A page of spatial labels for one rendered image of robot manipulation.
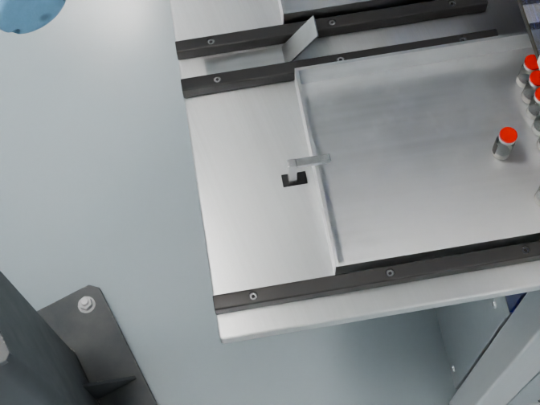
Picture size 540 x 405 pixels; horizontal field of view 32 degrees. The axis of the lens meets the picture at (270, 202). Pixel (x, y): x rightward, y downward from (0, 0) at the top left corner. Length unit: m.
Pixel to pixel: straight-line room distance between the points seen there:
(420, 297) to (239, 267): 0.21
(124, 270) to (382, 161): 1.02
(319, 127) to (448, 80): 0.17
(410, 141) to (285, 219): 0.18
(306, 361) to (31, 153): 0.79
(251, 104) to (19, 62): 1.24
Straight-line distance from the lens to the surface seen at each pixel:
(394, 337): 1.96
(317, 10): 1.19
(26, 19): 0.84
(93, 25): 2.34
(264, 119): 1.14
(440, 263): 1.06
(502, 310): 1.40
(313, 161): 1.07
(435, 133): 1.14
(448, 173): 1.12
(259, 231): 1.08
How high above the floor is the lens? 1.88
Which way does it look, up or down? 66 degrees down
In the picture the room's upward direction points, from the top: 5 degrees counter-clockwise
